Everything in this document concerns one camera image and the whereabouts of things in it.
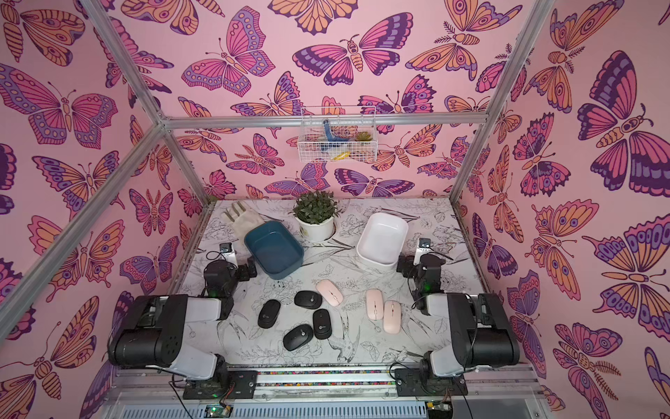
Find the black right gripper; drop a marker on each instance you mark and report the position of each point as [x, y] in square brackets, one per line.
[406, 264]

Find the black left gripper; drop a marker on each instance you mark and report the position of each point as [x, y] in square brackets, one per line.
[245, 276]

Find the pink mouse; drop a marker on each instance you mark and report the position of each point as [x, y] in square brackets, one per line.
[392, 317]
[330, 293]
[374, 304]

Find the white storage box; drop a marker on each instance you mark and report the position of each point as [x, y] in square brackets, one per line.
[382, 241]

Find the teal storage box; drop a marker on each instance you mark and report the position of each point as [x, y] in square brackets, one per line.
[275, 249]

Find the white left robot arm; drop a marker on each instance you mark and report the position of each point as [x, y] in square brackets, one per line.
[152, 333]

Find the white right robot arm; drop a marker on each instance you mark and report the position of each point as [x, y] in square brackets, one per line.
[480, 332]

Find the beige work glove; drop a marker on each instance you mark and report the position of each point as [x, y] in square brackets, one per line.
[243, 219]

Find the black mouse bottom front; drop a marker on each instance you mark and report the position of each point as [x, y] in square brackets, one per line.
[298, 337]

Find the potted green plant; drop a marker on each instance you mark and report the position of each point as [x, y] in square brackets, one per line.
[316, 212]

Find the blue toy in basket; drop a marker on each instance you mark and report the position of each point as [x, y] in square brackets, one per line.
[332, 140]

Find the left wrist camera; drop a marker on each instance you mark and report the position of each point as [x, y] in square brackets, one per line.
[227, 252]

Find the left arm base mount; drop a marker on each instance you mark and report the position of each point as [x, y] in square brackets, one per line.
[241, 384]

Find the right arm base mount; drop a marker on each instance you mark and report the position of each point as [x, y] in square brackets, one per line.
[412, 382]

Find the aluminium front rail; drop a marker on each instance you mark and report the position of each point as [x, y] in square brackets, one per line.
[359, 383]

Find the white wire basket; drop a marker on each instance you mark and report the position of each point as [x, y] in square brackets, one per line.
[338, 133]

